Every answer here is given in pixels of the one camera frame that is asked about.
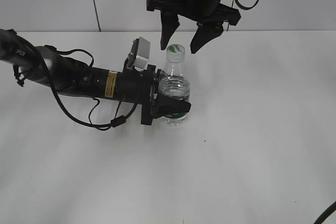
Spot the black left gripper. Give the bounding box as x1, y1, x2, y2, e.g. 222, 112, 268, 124
115, 65, 191, 125

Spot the clear Cestbon water bottle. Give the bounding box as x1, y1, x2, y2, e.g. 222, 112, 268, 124
158, 58, 191, 127

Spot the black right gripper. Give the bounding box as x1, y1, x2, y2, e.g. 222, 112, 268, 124
146, 0, 241, 54

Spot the white green bottle cap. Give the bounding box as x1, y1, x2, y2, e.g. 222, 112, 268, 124
166, 44, 185, 63

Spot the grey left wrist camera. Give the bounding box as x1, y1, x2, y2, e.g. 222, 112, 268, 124
127, 37, 151, 70

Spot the black cable bottom right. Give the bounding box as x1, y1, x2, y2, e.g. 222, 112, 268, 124
314, 200, 336, 224

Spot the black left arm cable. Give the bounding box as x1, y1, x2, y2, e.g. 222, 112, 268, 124
12, 31, 139, 131

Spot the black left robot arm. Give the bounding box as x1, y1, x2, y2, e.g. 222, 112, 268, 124
1, 29, 191, 130

